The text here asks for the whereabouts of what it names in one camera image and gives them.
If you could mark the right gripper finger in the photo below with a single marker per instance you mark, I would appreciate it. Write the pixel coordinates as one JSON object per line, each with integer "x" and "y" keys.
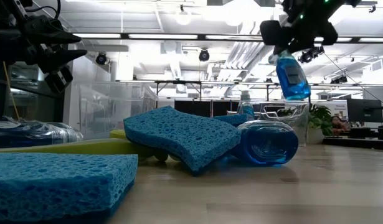
{"x": 273, "y": 32}
{"x": 304, "y": 43}

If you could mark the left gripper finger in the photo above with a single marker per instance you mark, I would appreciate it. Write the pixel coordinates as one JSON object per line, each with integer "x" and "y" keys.
{"x": 62, "y": 59}
{"x": 51, "y": 31}

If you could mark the blue cellulose sponge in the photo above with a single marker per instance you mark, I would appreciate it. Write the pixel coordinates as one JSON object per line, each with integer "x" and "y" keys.
{"x": 54, "y": 183}
{"x": 178, "y": 133}
{"x": 231, "y": 119}

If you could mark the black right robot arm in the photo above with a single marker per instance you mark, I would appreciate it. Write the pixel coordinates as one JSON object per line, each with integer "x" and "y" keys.
{"x": 312, "y": 6}

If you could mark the black ceiling spotlight cluster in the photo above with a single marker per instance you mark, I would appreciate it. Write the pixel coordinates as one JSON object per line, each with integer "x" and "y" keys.
{"x": 306, "y": 57}

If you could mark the ceiling light panel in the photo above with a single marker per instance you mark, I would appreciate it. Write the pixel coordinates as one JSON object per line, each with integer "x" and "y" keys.
{"x": 97, "y": 35}
{"x": 375, "y": 40}
{"x": 163, "y": 36}
{"x": 234, "y": 37}
{"x": 345, "y": 39}

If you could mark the small black ceiling spotlight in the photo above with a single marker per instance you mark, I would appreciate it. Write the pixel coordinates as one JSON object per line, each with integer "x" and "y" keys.
{"x": 339, "y": 80}

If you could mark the tall clear plastic bin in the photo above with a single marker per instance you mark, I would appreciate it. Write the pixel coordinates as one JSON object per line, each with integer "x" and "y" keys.
{"x": 110, "y": 109}

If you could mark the white printed sign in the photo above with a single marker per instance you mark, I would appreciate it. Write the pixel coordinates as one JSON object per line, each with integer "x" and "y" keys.
{"x": 340, "y": 109}

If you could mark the green potted plant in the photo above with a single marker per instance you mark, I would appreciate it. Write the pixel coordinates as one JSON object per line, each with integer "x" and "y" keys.
{"x": 320, "y": 118}

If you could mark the person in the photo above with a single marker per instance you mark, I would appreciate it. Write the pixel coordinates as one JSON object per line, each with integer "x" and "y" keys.
{"x": 338, "y": 124}

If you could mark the black computer monitor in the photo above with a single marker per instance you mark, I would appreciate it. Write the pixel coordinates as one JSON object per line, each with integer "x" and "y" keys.
{"x": 364, "y": 110}

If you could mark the black-legged background table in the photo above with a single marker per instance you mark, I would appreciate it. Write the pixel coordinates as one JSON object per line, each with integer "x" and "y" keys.
{"x": 178, "y": 82}

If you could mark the black low cabinets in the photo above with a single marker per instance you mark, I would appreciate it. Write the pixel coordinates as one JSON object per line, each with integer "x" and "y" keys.
{"x": 194, "y": 107}

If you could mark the black office desk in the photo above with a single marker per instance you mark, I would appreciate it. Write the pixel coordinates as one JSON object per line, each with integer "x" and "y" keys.
{"x": 356, "y": 143}

